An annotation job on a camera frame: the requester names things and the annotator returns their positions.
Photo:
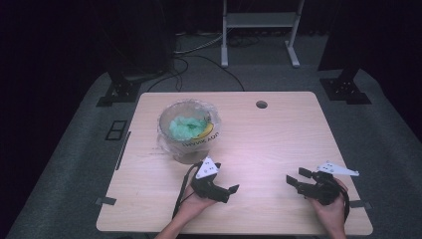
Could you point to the person's left hand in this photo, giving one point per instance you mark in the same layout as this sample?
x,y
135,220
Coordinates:
x,y
194,207

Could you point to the crumpled green wrapper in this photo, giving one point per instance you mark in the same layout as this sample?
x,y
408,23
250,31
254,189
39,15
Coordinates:
x,y
185,128

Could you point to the white metal stand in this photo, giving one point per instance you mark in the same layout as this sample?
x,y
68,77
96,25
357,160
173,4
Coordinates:
x,y
258,20

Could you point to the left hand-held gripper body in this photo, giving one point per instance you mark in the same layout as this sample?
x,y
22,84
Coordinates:
x,y
206,170

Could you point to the person's right hand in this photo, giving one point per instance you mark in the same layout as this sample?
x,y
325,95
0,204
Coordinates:
x,y
331,212

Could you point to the grey tape piece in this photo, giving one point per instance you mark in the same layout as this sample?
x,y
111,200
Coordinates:
x,y
360,204
106,200

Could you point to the clear plastic bin bag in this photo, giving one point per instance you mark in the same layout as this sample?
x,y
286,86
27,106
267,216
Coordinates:
x,y
164,146

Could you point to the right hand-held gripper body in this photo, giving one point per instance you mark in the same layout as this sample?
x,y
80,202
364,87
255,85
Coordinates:
x,y
323,190

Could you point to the yellow banana peel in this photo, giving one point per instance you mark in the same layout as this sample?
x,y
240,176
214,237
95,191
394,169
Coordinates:
x,y
207,130

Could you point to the black stand base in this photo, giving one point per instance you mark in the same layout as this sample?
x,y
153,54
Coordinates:
x,y
119,90
345,89

